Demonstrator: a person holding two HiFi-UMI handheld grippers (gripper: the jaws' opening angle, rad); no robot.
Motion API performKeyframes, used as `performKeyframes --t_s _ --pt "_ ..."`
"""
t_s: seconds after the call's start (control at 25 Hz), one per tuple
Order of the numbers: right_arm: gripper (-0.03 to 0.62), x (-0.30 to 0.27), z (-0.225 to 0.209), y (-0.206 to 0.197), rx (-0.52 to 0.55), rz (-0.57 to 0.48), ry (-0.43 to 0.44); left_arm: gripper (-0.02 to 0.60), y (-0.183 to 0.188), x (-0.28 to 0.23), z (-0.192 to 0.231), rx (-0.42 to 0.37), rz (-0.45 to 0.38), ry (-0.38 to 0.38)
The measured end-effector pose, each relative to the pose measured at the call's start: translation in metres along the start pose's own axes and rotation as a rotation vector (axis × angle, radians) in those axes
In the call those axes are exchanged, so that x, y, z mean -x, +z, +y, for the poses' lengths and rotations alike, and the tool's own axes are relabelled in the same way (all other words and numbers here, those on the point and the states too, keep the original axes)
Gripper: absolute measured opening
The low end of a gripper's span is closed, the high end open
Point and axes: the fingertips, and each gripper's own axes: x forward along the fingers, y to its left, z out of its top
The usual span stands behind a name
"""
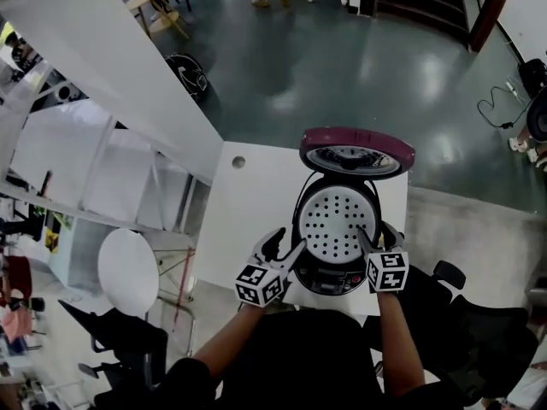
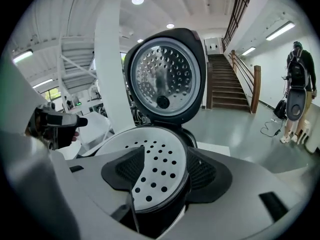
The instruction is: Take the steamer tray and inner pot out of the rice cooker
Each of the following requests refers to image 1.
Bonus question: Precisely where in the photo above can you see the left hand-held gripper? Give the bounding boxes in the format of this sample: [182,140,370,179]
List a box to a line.
[234,227,308,307]

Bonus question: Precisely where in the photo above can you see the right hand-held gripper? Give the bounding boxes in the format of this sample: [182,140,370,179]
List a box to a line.
[356,221,410,294]

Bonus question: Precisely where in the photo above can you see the white perforated steamer tray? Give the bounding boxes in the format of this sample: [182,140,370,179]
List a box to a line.
[301,185,379,261]

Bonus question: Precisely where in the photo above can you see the person's left forearm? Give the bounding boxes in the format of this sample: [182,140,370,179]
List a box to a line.
[191,303,266,379]

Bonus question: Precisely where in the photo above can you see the person's right forearm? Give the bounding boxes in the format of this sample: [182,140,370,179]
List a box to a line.
[375,290,426,396]

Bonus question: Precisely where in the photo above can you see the white square table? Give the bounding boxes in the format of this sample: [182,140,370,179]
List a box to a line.
[194,140,409,328]

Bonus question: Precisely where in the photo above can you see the maroon rice cooker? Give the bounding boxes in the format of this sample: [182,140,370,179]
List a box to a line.
[291,126,416,296]

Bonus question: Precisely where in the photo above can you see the person's black shirt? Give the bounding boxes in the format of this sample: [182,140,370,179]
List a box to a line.
[162,307,467,410]

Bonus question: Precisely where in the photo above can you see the black mesh office chair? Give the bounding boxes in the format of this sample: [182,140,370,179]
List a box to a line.
[362,261,539,405]

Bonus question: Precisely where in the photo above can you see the round white side table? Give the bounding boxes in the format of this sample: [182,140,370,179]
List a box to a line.
[97,227,196,319]

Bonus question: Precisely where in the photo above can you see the black round device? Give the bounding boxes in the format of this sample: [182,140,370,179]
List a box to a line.
[164,53,210,102]

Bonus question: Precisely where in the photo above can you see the black bag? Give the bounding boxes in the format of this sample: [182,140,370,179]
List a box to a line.
[518,57,547,97]

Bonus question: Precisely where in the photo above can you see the yellow box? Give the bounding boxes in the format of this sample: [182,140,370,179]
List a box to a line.
[44,211,72,254]

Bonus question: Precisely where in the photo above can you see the white long desk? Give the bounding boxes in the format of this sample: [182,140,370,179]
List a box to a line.
[8,100,193,230]

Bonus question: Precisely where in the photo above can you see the black floor cable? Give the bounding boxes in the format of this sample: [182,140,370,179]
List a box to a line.
[477,84,531,130]

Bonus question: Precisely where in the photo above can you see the black metal-frame chair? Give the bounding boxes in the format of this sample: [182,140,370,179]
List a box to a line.
[57,299,170,392]

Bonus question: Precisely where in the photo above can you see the white metal frame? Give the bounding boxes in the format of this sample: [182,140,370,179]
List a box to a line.
[0,113,193,238]

